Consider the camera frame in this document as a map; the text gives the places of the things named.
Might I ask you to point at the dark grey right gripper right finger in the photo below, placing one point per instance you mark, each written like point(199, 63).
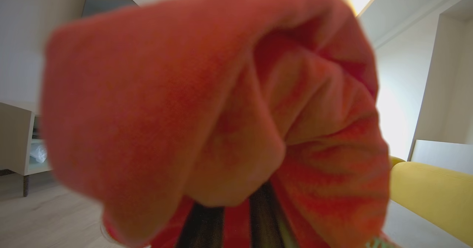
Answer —
point(266, 222)

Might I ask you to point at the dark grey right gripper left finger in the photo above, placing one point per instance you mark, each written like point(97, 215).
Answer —
point(203, 227)

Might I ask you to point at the red orange garment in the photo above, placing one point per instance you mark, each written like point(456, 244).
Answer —
point(184, 111)

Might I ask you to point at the yellow and grey sofa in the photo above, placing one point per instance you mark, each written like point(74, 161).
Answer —
point(432, 192)

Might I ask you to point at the white plastic bag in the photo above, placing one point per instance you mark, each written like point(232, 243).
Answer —
point(38, 153)

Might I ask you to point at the white low tv cabinet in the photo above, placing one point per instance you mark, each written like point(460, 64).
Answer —
point(14, 141)

